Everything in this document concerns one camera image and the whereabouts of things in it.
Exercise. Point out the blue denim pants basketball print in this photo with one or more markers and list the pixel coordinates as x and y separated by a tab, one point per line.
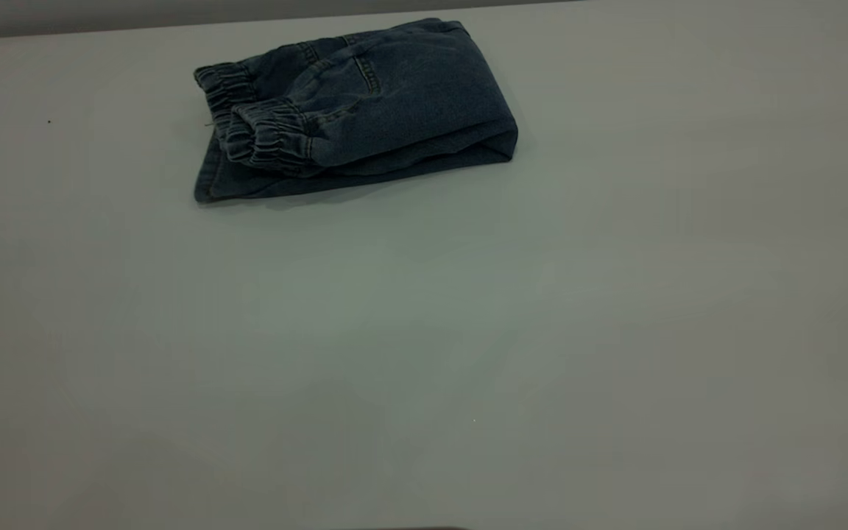
394	96

